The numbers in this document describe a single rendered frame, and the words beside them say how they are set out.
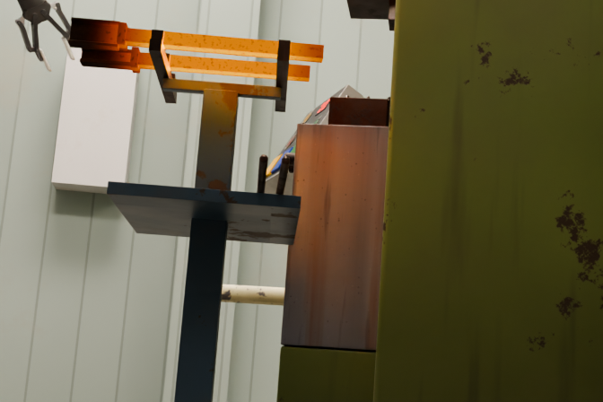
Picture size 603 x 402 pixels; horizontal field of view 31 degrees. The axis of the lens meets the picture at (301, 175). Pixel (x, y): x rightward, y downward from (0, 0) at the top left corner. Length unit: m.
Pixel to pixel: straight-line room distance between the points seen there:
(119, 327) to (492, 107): 3.82
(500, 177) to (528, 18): 0.29
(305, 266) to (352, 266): 0.09
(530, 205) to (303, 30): 4.07
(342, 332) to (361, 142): 0.38
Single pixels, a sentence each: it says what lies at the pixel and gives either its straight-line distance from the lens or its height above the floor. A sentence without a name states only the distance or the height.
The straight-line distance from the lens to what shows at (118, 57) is 1.94.
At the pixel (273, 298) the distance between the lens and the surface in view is 2.69.
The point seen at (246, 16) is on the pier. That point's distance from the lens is 5.56.
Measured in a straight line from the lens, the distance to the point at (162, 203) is 1.71.
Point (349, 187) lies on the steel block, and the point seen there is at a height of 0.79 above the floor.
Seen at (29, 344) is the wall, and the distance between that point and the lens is 5.53.
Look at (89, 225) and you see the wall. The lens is 5.56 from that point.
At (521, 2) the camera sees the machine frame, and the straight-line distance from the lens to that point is 1.95.
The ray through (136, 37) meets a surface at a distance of 1.80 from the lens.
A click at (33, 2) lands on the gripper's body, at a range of 3.13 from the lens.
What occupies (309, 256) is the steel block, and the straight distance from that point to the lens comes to 2.11.
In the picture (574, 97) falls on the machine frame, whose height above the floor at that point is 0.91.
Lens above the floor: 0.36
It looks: 12 degrees up
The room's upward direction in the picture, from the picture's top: 4 degrees clockwise
